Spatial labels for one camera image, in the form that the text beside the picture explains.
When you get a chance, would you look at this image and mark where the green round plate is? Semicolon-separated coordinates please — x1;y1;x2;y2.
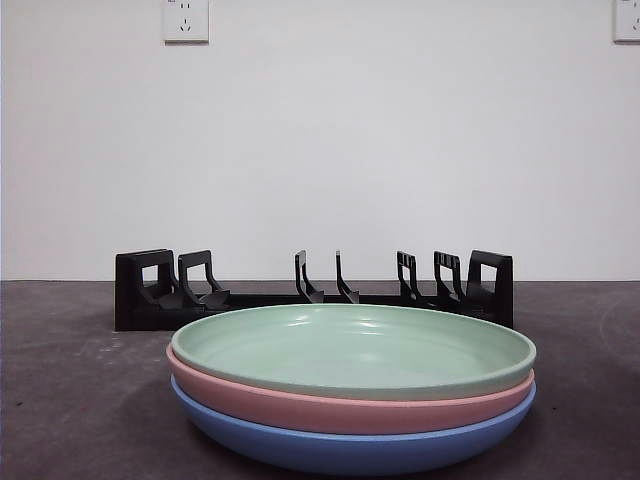
171;302;539;401

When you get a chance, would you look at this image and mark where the pink round plate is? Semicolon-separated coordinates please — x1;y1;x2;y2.
166;343;537;436

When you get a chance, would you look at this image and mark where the blue round plate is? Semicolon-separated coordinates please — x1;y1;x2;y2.
170;374;539;477

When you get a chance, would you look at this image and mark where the black plastic plate rack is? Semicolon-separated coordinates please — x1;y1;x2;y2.
114;248;515;333

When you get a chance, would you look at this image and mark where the white wall socket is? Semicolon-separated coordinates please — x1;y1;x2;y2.
162;0;210;45
613;0;640;44

